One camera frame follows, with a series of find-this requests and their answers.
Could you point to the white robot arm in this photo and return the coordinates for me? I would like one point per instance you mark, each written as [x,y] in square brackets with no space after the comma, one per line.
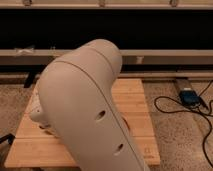
[75,100]

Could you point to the blue power box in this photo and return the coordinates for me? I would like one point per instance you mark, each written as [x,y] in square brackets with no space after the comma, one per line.
[189,97]

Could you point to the wooden table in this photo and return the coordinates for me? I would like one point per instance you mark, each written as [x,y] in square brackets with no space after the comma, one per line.
[33,147]

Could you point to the black object at left edge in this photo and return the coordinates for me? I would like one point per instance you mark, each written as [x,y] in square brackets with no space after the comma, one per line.
[9,138]

